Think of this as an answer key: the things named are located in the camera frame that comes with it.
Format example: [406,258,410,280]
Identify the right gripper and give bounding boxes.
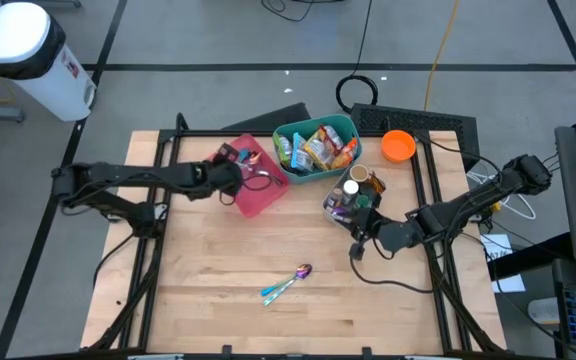
[338,205,385,242]

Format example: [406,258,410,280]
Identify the grey plastic bin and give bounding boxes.
[321,167,385,227]

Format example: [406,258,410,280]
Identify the small brown-topped spice jar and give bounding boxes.
[326,187,345,209]

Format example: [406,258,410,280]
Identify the white-lid spice jar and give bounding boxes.
[342,179,361,205]

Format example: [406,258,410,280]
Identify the orange-brown snack packet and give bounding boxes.
[367,171,388,196]

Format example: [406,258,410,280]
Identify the tan-lid spice jar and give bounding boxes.
[349,163,371,184]

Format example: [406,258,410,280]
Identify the dark metal spoon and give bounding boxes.
[243,167,286,190]

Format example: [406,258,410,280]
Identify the green-edged silver snack packet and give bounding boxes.
[273,132,294,169]

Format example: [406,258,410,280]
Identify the blue-edged silver snack packet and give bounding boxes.
[289,131,315,174]

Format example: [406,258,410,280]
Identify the yellow ramen packet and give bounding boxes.
[302,133,336,173]

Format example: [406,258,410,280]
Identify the red ramen packet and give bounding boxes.
[316,124,346,157]

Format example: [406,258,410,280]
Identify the pink plastic tray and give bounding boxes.
[207,132,292,219]

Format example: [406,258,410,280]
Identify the black flat panel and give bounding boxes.
[221,101,310,132]

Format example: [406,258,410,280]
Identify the orange plastic bowl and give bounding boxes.
[380,129,418,164]

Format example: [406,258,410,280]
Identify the teal plastic bin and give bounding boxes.
[271,113,363,185]

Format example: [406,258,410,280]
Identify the white paper sheet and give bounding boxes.
[478,233,527,294]

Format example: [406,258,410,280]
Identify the white trash can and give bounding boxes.
[0,1,98,123]

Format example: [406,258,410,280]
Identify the white computer mouse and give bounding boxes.
[526,297,563,326]

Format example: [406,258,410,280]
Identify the black desk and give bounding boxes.
[486,230,576,360]

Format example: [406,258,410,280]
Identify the black table frame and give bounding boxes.
[80,112,508,360]

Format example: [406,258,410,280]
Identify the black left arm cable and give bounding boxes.
[217,169,275,207]

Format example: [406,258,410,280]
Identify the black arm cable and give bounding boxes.
[217,169,275,207]
[349,252,437,295]

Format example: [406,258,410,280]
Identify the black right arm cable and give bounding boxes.
[349,252,437,295]

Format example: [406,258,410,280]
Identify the iridescent spoon patterned handle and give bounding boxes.
[259,263,314,298]

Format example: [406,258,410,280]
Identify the black coiled cable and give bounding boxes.
[335,0,380,115]

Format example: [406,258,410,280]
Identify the black floor cable loop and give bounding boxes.
[260,0,347,24]

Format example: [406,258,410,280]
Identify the white cable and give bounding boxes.
[466,169,538,221]

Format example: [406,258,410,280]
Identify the yellow cable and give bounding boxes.
[423,0,462,112]

